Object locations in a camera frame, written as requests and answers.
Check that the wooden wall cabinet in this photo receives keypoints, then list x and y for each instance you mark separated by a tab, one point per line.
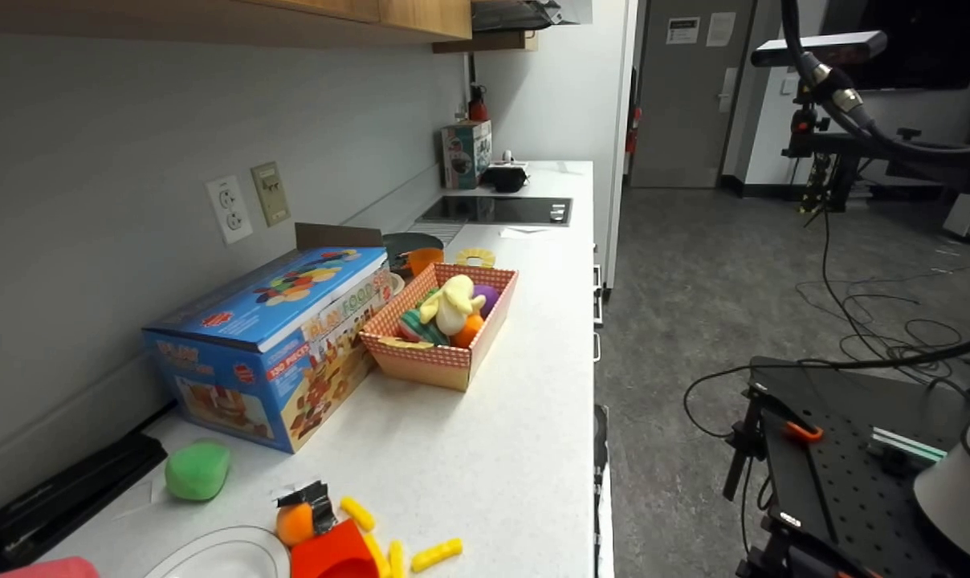
295	12

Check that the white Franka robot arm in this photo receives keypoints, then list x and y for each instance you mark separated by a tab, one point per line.
962	502

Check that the purple toy fruit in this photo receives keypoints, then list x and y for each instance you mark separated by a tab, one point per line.
486	297

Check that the yellow plush toy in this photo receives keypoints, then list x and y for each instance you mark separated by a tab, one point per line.
455	300

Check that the orange toy fruit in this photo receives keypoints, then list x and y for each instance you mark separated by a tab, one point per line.
466	329

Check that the orange plastic cup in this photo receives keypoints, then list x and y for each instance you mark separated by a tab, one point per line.
423	260

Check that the green toy vegetable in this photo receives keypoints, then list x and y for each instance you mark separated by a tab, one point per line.
423	324

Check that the black glass cooktop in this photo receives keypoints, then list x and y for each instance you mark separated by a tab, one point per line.
486	210

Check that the dark grey round plate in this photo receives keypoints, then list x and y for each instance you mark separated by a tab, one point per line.
405	242

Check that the red checkered cardboard basket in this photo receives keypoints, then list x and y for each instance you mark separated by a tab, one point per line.
431	371

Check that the black bowl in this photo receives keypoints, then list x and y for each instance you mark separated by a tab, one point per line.
507	177

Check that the teal product carton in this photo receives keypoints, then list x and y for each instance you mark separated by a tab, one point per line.
466	154

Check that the red canister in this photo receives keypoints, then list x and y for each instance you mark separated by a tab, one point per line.
478	108

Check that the blue toy food box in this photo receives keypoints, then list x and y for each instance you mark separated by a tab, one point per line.
261	340

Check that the yellow toy fry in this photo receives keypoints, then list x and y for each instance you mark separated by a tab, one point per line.
397	559
357	510
439	553

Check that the grey door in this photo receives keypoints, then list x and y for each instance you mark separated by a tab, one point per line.
683	117

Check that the grey range hood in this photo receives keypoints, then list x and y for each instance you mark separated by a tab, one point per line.
520	12

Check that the orange black toy piece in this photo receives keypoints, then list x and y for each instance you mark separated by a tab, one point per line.
298	524

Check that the red orange toy container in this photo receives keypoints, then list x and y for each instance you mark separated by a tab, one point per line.
328	555

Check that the white paper notice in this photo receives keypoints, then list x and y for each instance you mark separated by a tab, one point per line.
720	29
683	29

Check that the green sponge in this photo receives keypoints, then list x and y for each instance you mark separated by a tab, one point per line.
196	473

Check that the black breadboard table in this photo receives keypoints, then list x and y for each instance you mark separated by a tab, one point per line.
851	483

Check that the pale green tube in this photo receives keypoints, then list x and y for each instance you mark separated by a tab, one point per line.
906	444

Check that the black stapler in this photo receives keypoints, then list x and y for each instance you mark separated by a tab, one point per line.
69	498

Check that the large dark screen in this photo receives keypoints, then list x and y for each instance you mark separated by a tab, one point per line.
935	43

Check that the red wall fire extinguisher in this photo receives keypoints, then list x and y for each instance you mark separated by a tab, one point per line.
633	128

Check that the beige wall switch plate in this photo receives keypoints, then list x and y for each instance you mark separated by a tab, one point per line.
271	194

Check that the white wall power outlet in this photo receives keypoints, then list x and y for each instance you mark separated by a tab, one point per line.
228	210

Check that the black stereo camera bar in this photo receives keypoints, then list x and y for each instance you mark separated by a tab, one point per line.
818	49

